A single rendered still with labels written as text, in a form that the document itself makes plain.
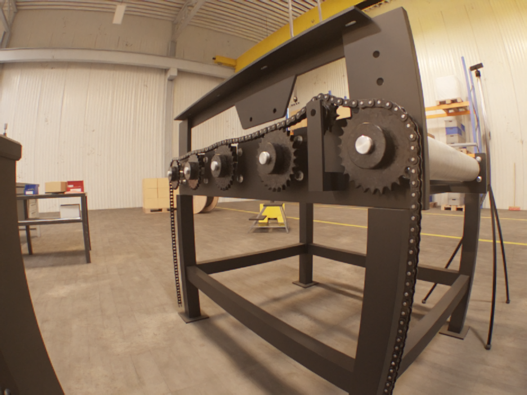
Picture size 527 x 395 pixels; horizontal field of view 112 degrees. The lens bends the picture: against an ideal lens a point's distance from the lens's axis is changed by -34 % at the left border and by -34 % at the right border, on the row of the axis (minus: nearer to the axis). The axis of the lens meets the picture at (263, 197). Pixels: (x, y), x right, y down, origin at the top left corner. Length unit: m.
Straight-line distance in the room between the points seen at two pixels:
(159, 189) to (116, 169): 3.10
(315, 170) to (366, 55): 0.28
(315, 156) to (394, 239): 0.23
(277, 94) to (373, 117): 0.39
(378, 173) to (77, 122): 10.97
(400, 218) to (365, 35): 0.40
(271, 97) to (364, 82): 0.35
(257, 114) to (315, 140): 0.38
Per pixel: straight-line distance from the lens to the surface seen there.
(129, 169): 10.96
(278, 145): 0.68
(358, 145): 0.48
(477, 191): 1.44
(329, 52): 0.73
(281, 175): 0.68
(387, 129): 0.50
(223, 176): 0.94
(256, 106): 0.91
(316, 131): 0.56
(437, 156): 0.68
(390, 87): 0.57
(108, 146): 10.99
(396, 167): 0.48
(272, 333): 0.91
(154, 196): 8.28
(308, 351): 0.80
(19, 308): 0.29
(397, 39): 0.59
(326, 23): 0.66
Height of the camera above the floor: 0.79
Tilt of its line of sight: 3 degrees down
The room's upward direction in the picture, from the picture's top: 1 degrees counter-clockwise
